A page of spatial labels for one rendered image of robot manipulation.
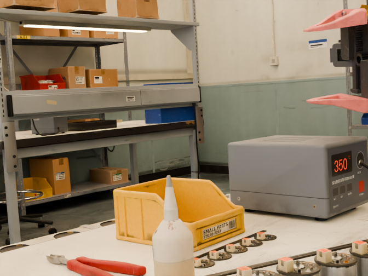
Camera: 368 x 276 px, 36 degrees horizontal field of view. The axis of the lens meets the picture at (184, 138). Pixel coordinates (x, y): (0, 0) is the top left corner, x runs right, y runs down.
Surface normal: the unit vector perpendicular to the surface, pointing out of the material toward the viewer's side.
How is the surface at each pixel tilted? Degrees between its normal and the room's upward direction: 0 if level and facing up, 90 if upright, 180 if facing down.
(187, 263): 90
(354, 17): 99
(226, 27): 90
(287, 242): 0
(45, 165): 92
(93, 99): 90
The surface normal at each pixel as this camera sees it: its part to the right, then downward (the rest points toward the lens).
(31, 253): -0.06, -1.00
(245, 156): -0.68, 0.10
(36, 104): 0.71, 0.01
